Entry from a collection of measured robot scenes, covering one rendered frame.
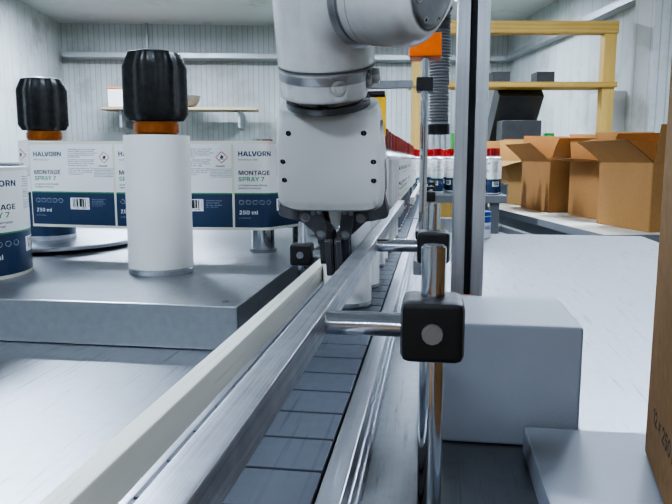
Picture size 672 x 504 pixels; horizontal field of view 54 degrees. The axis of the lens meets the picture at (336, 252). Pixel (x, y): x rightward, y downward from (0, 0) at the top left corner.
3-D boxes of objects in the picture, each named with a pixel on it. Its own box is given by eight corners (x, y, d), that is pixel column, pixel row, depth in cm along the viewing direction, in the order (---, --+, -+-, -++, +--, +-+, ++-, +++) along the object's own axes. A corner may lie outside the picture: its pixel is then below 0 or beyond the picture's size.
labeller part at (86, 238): (24, 233, 139) (24, 227, 139) (164, 236, 135) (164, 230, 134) (-90, 254, 109) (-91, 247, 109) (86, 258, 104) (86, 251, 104)
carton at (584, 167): (536, 213, 311) (539, 133, 306) (644, 213, 316) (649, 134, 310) (579, 222, 267) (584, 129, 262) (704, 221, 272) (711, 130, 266)
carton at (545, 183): (500, 207, 352) (503, 135, 347) (581, 206, 357) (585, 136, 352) (534, 214, 309) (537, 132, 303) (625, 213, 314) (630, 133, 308)
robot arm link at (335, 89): (383, 53, 61) (383, 86, 62) (288, 55, 62) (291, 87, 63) (375, 74, 53) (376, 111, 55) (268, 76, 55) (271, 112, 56)
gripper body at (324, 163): (388, 77, 61) (389, 190, 66) (280, 79, 63) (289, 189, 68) (381, 99, 55) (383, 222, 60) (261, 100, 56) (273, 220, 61)
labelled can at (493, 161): (499, 195, 291) (500, 147, 288) (487, 195, 291) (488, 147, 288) (497, 194, 296) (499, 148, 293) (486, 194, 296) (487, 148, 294)
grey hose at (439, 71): (427, 134, 110) (429, 3, 107) (449, 134, 109) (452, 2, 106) (427, 134, 106) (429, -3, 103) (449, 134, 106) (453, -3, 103)
